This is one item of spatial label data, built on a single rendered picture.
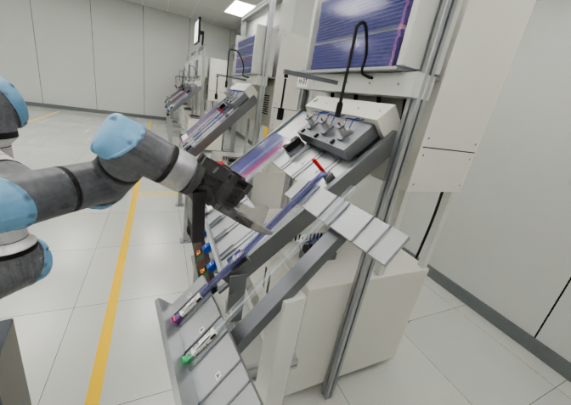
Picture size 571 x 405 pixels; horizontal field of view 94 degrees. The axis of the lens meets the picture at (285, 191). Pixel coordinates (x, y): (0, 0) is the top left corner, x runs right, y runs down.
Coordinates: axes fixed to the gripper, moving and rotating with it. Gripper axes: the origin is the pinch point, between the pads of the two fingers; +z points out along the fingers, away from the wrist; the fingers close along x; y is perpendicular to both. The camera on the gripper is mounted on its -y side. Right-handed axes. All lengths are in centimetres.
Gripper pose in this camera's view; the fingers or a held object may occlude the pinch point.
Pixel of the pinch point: (256, 221)
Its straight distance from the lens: 64.6
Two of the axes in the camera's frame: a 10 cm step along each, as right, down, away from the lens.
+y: 5.6, -8.3, -0.2
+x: -5.2, -3.7, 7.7
